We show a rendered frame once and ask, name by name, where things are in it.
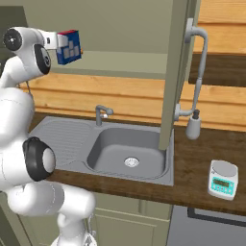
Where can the green upper cabinet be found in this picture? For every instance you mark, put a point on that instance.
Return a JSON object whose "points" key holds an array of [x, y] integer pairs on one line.
{"points": [[121, 32]]}

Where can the grey dishwasher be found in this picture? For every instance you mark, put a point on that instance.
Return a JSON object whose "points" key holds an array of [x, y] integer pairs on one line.
{"points": [[205, 233]]}

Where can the white digital scale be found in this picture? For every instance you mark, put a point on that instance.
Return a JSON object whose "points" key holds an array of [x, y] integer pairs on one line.
{"points": [[223, 179]]}

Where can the grey sink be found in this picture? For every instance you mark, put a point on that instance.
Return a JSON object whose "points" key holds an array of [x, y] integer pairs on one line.
{"points": [[64, 141]]}

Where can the green cabinet door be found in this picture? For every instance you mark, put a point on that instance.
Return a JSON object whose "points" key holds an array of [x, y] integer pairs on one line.
{"points": [[175, 64]]}

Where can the blue boxed food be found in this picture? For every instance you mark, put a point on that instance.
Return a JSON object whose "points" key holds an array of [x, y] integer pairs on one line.
{"points": [[73, 51]]}

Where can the green lower cupboards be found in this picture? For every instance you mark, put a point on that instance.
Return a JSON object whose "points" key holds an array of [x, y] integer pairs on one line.
{"points": [[128, 221]]}

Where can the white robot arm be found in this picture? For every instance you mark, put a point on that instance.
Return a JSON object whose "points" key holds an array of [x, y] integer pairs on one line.
{"points": [[16, 121]]}

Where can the grey tap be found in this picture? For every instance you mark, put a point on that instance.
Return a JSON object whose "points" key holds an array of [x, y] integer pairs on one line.
{"points": [[99, 115]]}

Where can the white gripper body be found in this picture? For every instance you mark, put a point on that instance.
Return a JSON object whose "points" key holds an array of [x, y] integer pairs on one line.
{"points": [[61, 41]]}

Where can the dark wooden shelf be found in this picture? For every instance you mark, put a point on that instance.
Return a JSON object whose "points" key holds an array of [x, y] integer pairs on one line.
{"points": [[221, 70]]}

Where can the grey soap dispenser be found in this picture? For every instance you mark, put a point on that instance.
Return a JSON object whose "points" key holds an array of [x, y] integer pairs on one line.
{"points": [[193, 128]]}

